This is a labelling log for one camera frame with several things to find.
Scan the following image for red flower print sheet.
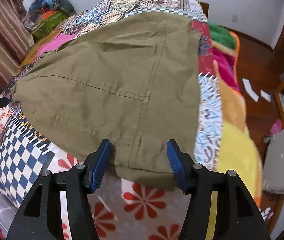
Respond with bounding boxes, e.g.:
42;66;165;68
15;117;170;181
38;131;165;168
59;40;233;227
49;152;192;240

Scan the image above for wooden laptop tray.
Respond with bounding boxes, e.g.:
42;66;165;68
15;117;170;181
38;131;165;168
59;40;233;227
18;28;62;69

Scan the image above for multicolour fleece blanket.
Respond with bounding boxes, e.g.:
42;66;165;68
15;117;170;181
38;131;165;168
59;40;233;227
206;21;264;240

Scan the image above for folded pink pants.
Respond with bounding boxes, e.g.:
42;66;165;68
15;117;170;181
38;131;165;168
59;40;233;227
36;33;76;57

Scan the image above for pile of clothes bags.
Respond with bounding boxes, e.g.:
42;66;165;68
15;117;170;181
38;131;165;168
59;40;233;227
23;0;76;43

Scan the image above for olive khaki pants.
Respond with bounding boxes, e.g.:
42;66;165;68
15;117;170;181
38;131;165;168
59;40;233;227
13;12;200;190

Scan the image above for patchwork patterned bedsheet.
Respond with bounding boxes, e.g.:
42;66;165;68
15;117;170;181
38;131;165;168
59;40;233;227
0;0;222;207

